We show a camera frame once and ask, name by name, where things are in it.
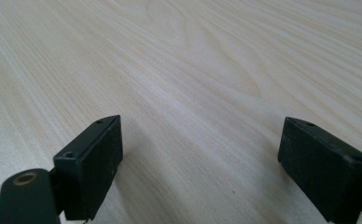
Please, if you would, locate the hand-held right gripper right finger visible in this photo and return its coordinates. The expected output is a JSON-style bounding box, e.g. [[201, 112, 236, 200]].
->
[[277, 116, 362, 224]]

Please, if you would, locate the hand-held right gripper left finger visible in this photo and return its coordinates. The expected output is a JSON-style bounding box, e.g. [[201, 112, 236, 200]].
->
[[52, 114, 124, 222]]

